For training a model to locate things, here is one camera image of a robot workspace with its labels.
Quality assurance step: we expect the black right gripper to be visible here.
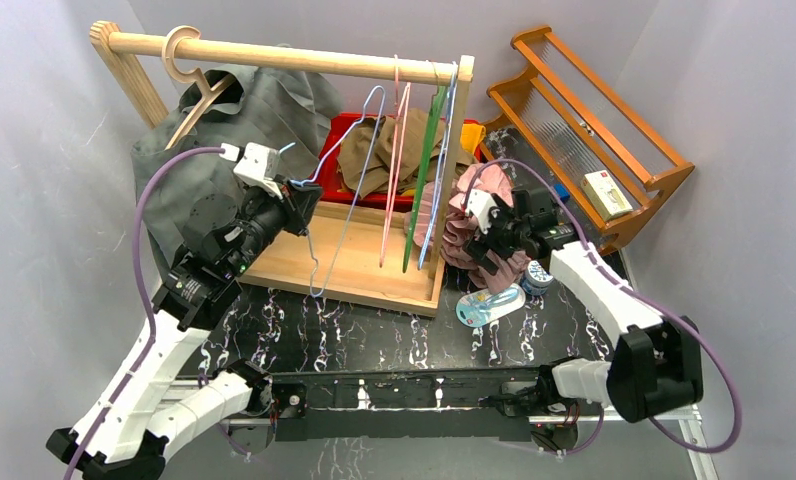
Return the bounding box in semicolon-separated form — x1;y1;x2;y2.
461;196;529;275

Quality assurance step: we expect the pink garment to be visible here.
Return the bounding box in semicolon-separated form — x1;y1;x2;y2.
441;163;531;294

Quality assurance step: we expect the light blue wire hanger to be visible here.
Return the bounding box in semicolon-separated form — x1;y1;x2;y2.
417;62;458;270

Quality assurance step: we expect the grey garment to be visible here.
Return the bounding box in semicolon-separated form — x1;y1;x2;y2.
131;64;344;275

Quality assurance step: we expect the yellow pleated skirt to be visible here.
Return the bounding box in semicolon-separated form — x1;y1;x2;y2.
460;121;486;155

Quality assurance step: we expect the brown garment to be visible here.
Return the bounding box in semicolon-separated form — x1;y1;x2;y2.
336;116;476;197

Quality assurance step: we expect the pink wire hanger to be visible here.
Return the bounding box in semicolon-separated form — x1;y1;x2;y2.
378;56;412;268

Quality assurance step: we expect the green plastic hanger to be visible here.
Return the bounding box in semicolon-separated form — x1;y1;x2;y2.
402;85;448;273

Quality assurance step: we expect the wooden clothes hanger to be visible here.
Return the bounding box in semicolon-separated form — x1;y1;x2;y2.
161;25;235;149

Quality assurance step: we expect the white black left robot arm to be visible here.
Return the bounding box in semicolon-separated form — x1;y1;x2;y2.
46;179;323;479

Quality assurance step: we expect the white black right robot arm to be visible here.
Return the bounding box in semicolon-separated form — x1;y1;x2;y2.
463;187;704;423

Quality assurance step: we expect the red plastic bin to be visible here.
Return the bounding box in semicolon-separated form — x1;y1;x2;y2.
317;112;481;209

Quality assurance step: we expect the blue patterned round tin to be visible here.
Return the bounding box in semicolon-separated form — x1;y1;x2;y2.
519;260;555;297

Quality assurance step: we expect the white blister pack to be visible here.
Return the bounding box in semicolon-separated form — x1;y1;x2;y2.
455;284;526;328

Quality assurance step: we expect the small white box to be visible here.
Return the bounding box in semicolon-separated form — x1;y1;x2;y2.
580;170;633;222

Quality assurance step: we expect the wooden clothes rack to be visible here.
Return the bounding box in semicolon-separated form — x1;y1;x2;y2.
89;21;474;317

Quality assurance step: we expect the orange wooden shoe rack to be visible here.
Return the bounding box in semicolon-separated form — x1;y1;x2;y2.
484;26;694;254

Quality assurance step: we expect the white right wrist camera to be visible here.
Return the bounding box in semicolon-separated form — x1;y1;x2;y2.
464;190;500;234

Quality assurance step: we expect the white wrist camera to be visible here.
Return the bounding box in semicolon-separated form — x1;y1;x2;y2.
219;142;282;199
464;190;500;234

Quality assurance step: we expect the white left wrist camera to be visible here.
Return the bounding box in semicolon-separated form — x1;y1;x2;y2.
219;142;282;199

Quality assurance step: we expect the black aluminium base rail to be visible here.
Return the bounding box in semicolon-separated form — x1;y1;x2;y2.
93;364;704;480

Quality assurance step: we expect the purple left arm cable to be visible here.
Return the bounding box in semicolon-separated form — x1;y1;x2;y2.
62;145;227;480

